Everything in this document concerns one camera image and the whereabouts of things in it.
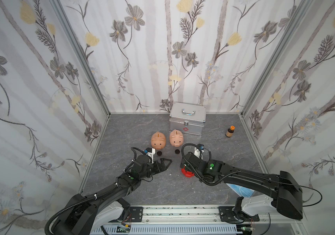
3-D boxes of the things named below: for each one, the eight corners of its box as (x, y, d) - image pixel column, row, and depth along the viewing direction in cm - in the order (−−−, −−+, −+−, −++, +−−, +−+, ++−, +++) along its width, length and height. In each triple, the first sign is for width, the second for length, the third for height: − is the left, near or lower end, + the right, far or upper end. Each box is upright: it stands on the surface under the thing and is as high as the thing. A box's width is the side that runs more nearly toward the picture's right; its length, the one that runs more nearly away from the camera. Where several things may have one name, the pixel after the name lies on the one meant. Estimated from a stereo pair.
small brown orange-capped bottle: (225, 137, 108) (230, 129, 101) (224, 133, 111) (228, 125, 103) (231, 137, 108) (236, 129, 101) (230, 133, 111) (234, 125, 103)
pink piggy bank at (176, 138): (173, 149, 100) (174, 142, 93) (167, 140, 105) (166, 132, 98) (184, 144, 103) (185, 136, 96) (177, 135, 108) (178, 127, 101)
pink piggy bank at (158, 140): (150, 149, 101) (149, 142, 93) (155, 138, 107) (154, 130, 99) (162, 153, 99) (161, 145, 92) (166, 141, 105) (166, 133, 98)
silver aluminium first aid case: (169, 135, 109) (169, 121, 97) (169, 111, 125) (169, 97, 113) (204, 135, 109) (208, 121, 97) (199, 111, 125) (203, 97, 113)
